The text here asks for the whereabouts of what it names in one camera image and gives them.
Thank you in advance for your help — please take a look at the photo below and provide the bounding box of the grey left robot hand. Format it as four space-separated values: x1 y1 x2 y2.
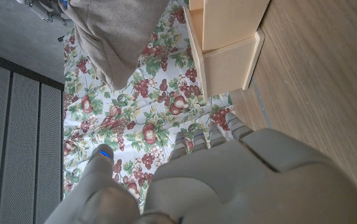
44 112 357 224

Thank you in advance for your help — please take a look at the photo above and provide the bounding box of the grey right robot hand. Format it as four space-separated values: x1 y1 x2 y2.
16 0 73 27

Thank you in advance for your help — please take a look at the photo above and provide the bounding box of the beige fleece coat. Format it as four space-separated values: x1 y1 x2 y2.
60 0 171 92

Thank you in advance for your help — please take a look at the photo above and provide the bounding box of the light wooden drawer box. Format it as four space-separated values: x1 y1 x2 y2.
183 4 266 101

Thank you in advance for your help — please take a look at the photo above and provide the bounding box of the floral fruit print backdrop cloth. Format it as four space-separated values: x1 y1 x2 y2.
62 0 236 216

